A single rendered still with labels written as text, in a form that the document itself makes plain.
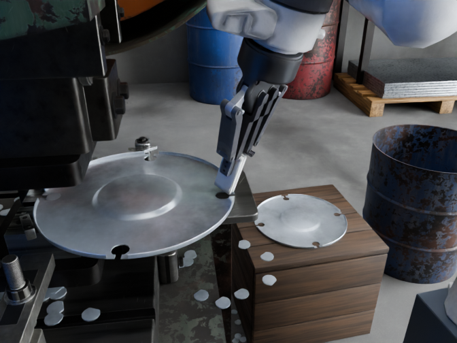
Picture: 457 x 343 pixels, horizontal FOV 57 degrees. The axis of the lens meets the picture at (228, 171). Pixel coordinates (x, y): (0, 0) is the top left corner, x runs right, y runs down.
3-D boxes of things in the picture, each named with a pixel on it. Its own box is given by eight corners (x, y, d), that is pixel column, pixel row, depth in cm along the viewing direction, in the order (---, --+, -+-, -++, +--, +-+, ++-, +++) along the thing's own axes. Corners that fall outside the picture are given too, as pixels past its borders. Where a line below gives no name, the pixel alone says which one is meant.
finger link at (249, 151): (249, 76, 54) (256, 73, 55) (228, 144, 61) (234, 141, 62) (274, 90, 53) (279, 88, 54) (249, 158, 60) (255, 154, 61)
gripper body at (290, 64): (283, 62, 46) (257, 131, 51) (317, 49, 52) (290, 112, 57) (230, 33, 48) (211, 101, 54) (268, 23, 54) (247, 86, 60)
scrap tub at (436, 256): (427, 219, 195) (453, 121, 172) (487, 282, 158) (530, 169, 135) (339, 226, 190) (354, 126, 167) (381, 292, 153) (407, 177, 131)
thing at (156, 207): (71, 155, 76) (70, 151, 75) (232, 154, 76) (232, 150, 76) (-5, 261, 50) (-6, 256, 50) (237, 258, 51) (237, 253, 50)
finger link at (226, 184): (244, 157, 60) (241, 159, 59) (231, 193, 64) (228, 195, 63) (228, 146, 61) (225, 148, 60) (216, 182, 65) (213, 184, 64)
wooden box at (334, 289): (322, 258, 170) (332, 184, 153) (370, 333, 137) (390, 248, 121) (225, 273, 162) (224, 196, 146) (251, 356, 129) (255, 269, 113)
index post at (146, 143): (154, 178, 84) (149, 133, 79) (154, 186, 81) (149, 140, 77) (139, 180, 83) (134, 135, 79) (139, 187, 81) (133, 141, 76)
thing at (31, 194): (96, 199, 71) (92, 175, 69) (80, 256, 58) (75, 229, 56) (41, 203, 70) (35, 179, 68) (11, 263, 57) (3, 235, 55)
